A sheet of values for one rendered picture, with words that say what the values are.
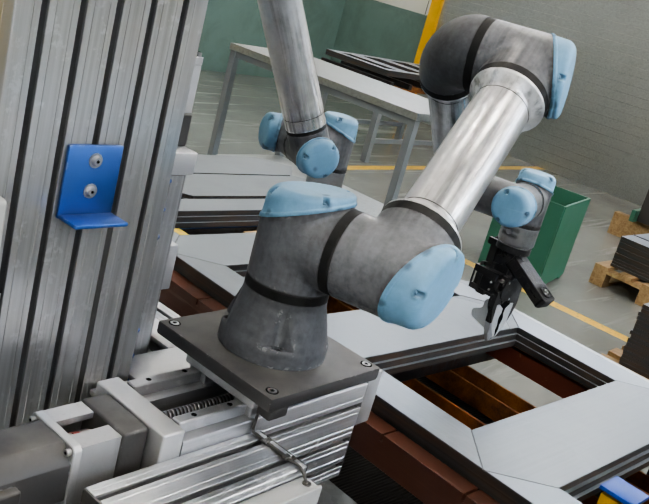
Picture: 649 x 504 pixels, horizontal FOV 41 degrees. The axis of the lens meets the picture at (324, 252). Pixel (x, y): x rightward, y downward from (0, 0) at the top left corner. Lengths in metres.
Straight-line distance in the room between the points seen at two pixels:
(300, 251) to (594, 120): 9.39
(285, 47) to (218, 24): 9.42
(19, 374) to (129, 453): 0.18
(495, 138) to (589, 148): 9.20
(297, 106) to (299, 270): 0.51
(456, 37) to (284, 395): 0.59
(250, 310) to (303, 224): 0.14
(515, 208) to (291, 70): 0.48
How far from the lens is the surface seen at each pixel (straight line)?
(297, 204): 1.07
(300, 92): 1.53
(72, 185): 1.03
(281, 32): 1.50
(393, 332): 1.85
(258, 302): 1.12
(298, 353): 1.13
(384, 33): 12.01
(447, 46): 1.34
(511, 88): 1.26
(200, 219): 2.31
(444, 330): 1.95
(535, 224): 1.75
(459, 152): 1.17
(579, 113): 10.47
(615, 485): 1.51
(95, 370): 1.18
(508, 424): 1.63
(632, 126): 10.23
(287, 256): 1.09
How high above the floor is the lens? 1.53
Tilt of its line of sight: 18 degrees down
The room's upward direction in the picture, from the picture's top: 16 degrees clockwise
